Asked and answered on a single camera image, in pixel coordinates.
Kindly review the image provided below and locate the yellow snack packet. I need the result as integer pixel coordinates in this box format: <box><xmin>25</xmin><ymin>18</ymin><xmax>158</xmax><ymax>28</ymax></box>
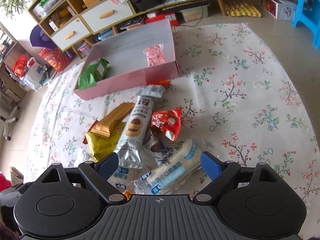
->
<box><xmin>84</xmin><ymin>122</ymin><xmax>126</xmax><ymax>162</ymax></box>

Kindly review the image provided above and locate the silver chocolate pie snack pack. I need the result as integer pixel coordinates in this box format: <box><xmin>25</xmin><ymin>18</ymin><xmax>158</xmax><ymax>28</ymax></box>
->
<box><xmin>114</xmin><ymin>96</ymin><xmax>155</xmax><ymax>169</ymax></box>

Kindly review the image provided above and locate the gold wafer bar packet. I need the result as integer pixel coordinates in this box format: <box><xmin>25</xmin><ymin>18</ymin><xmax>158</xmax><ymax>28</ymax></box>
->
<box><xmin>88</xmin><ymin>102</ymin><xmax>135</xmax><ymax>138</ymax></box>

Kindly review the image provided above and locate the white blue bread packet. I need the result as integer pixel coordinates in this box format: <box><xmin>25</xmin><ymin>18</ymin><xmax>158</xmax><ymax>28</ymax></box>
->
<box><xmin>132</xmin><ymin>138</ymin><xmax>203</xmax><ymax>195</ymax></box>

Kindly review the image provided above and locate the white blue small snack packet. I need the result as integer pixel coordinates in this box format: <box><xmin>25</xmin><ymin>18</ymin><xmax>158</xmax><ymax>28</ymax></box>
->
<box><xmin>143</xmin><ymin>129</ymin><xmax>175</xmax><ymax>166</ymax></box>

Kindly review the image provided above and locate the red snack packet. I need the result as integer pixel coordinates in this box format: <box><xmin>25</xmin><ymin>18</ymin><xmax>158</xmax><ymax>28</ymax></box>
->
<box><xmin>151</xmin><ymin>108</ymin><xmax>182</xmax><ymax>141</ymax></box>

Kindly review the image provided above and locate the green snack packet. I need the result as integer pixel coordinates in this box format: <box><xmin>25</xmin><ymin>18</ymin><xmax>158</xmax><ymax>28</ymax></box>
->
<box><xmin>78</xmin><ymin>58</ymin><xmax>110</xmax><ymax>90</ymax></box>

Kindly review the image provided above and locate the pink strawberry snack packet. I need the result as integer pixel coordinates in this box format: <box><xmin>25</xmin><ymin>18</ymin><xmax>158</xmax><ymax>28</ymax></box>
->
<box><xmin>144</xmin><ymin>44</ymin><xmax>165</xmax><ymax>67</ymax></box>

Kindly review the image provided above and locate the floral white rug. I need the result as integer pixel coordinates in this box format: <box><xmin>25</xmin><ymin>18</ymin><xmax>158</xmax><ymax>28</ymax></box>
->
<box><xmin>24</xmin><ymin>23</ymin><xmax>320</xmax><ymax>230</ymax></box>

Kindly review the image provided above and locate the orange silver snack packet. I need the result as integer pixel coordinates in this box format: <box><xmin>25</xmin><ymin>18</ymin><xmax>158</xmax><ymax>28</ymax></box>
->
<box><xmin>137</xmin><ymin>80</ymin><xmax>171</xmax><ymax>98</ymax></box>

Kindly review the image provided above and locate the red gift bag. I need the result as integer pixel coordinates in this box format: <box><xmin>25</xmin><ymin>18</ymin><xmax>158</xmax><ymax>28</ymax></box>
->
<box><xmin>39</xmin><ymin>48</ymin><xmax>72</xmax><ymax>72</ymax></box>

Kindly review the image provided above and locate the wooden tv cabinet with drawers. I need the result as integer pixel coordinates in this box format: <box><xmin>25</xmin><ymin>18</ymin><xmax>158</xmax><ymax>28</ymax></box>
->
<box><xmin>27</xmin><ymin>0</ymin><xmax>303</xmax><ymax>55</ymax></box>

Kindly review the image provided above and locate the clear plastic storage bin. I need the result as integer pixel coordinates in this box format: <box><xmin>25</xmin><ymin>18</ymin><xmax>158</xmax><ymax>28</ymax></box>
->
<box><xmin>180</xmin><ymin>5</ymin><xmax>209</xmax><ymax>23</ymax></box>

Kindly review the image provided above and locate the red cardboard box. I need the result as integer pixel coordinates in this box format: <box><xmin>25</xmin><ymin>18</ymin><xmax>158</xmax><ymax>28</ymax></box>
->
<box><xmin>145</xmin><ymin>12</ymin><xmax>179</xmax><ymax>27</ymax></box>

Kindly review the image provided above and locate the yellow egg tray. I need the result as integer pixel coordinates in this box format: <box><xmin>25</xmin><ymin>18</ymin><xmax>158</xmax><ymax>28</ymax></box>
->
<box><xmin>224</xmin><ymin>0</ymin><xmax>261</xmax><ymax>18</ymax></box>

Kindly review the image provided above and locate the blue plastic stool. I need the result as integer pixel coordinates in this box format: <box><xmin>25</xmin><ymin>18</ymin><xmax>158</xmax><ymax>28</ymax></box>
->
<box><xmin>291</xmin><ymin>0</ymin><xmax>319</xmax><ymax>49</ymax></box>

